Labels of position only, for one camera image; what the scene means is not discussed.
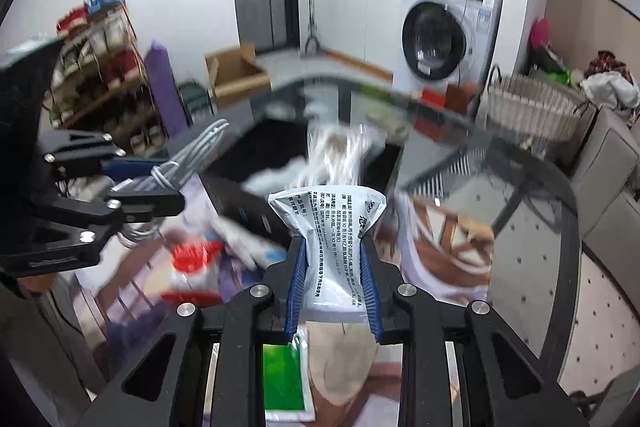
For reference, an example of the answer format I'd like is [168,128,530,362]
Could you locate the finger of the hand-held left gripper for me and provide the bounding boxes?
[0,181,186,278]
[42,132,165,180]

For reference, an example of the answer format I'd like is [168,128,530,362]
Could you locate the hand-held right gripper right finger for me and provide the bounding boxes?
[357,234,588,427]

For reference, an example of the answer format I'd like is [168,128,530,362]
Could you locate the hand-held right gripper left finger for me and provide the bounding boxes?
[75,234,306,427]

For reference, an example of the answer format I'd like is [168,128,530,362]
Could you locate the white printed packet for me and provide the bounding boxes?
[267,184,388,325]

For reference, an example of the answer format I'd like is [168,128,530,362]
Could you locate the red and white packet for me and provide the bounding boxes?
[165,239,226,303]

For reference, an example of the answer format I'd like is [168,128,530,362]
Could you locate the white cable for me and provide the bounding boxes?
[117,118,231,250]

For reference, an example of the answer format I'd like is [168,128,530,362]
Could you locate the black cardboard box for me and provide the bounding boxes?
[200,117,406,268]

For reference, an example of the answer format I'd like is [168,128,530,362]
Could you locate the printed desk mat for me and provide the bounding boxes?
[70,187,496,427]

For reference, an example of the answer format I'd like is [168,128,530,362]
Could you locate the green packet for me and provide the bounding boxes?
[262,327,316,423]

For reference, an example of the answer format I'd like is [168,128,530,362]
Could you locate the wooden shoe rack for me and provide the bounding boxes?
[47,0,166,152]

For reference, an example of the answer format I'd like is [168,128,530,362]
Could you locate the purple rolled mat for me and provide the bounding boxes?
[145,41,190,138]

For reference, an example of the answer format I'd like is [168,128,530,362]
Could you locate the dark green box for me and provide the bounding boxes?
[177,79,216,118]

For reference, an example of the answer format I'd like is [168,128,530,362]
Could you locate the beige slipper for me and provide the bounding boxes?
[367,109,411,140]

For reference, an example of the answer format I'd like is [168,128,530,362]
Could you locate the small brown cardboard box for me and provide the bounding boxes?
[445,84,477,114]

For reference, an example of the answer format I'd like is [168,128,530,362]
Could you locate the wicker laundry basket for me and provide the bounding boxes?
[485,64,596,142]

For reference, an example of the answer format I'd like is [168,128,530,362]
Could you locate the grey sofa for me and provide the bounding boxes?
[570,107,640,298]

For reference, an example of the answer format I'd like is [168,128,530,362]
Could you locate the white washing machine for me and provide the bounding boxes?
[392,0,503,108]

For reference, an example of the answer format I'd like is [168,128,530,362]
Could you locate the white lower cabinets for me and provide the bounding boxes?
[312,0,406,78]

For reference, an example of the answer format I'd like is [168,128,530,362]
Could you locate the black and green bag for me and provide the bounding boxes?
[531,46,572,85]

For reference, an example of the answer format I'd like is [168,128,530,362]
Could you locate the pink cloth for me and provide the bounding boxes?
[530,19,551,50]

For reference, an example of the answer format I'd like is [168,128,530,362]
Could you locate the pile of clothes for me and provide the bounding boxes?
[582,51,640,110]

